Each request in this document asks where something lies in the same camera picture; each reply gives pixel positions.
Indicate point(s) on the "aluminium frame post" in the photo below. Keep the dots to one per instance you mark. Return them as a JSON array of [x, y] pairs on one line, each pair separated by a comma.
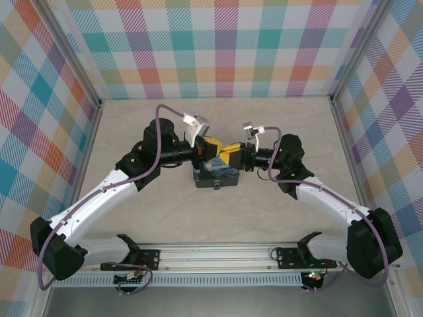
[[72, 53], [358, 49]]

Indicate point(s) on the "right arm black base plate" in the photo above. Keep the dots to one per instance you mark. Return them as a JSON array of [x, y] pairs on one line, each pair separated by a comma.
[[287, 257]]

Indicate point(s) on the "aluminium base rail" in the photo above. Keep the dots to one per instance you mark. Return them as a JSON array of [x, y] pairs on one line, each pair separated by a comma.
[[218, 256]]

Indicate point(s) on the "aluminium side rail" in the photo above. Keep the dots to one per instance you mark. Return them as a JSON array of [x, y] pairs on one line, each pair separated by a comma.
[[347, 148], [89, 148]]

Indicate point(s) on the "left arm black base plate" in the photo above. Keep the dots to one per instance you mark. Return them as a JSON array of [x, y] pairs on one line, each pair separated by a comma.
[[148, 257]]

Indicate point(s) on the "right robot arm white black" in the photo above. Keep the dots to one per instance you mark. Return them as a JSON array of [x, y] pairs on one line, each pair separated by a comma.
[[330, 198]]

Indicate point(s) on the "small blue padlock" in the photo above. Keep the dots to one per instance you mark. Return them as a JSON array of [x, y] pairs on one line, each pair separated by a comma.
[[216, 186]]

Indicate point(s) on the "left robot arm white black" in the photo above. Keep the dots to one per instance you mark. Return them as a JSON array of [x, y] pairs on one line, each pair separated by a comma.
[[99, 195]]

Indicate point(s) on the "starry night tin box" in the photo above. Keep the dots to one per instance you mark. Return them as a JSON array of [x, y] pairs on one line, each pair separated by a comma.
[[218, 173]]

